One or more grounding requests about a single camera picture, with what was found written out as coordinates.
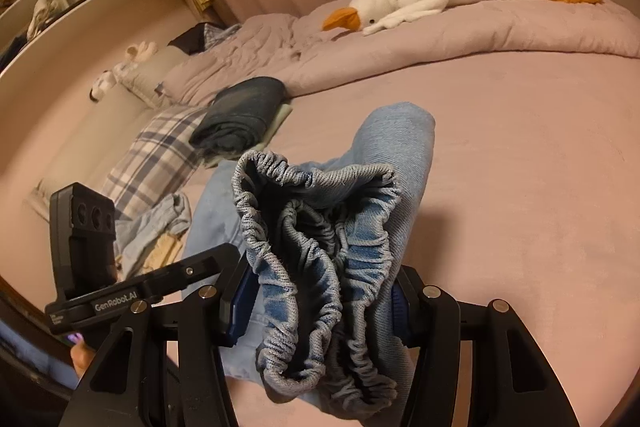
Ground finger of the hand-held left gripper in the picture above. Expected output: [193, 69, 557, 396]
[145, 243, 242, 299]

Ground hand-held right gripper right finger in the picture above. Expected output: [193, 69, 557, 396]
[391, 266, 581, 427]

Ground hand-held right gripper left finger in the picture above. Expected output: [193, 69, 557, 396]
[57, 253, 259, 427]

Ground light blue denim pants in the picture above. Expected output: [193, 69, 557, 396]
[181, 102, 437, 426]

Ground person's left hand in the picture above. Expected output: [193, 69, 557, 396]
[70, 334, 104, 381]

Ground cream cloth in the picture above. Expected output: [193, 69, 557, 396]
[144, 234, 185, 269]

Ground crumpled light blue garment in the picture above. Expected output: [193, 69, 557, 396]
[115, 193, 194, 269]

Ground plaid pillow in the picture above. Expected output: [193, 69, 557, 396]
[102, 107, 211, 221]

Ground small white plush toy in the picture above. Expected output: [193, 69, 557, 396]
[89, 69, 119, 102]
[112, 41, 157, 78]

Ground dark folded jeans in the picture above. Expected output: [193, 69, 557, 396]
[190, 76, 287, 158]

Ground grey pillow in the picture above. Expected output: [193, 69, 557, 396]
[117, 46, 189, 108]

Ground pink bed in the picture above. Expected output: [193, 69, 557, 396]
[0, 52, 640, 427]

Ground dark garment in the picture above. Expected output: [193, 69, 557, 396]
[167, 23, 211, 56]

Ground white hanging cloth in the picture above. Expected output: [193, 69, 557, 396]
[26, 0, 62, 40]

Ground blue checked shirt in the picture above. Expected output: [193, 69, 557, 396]
[202, 23, 244, 52]

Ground pink duvet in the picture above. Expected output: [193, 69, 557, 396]
[162, 0, 640, 108]

